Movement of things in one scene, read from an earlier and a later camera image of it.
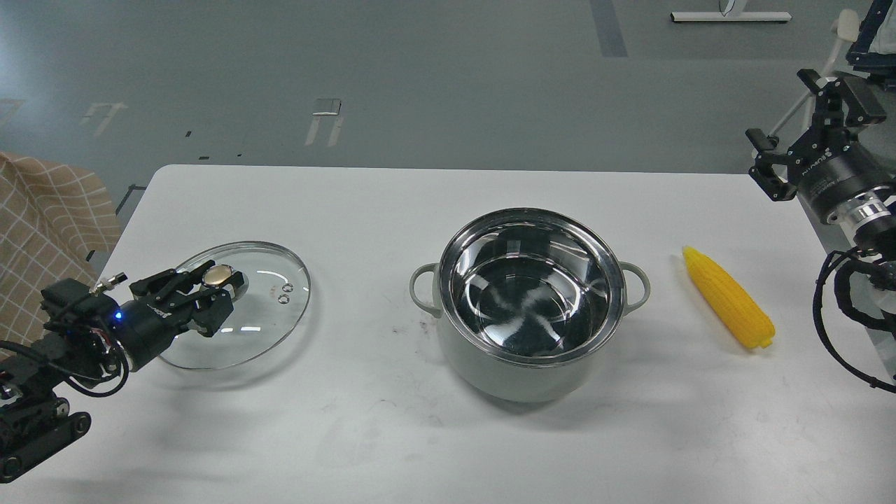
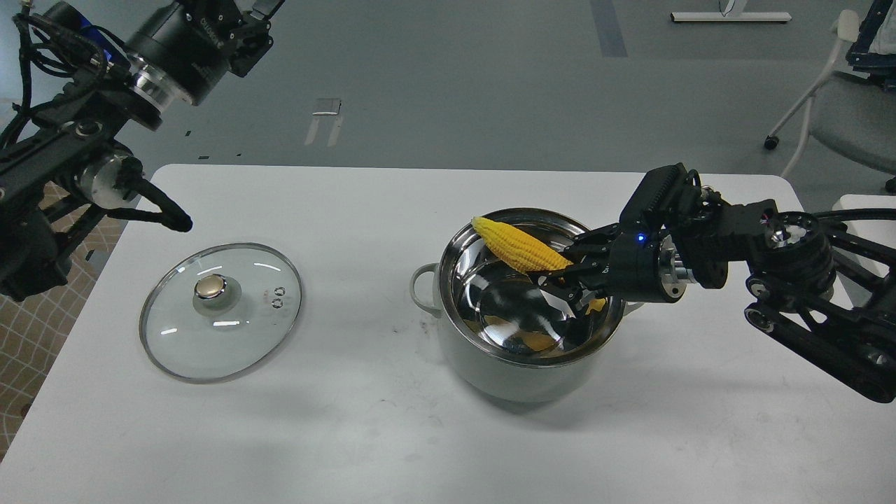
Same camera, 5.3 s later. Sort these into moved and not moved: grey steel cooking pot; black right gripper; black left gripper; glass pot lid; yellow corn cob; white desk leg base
Moved: yellow corn cob; black left gripper; glass pot lid; black right gripper
Not moved: white desk leg base; grey steel cooking pot
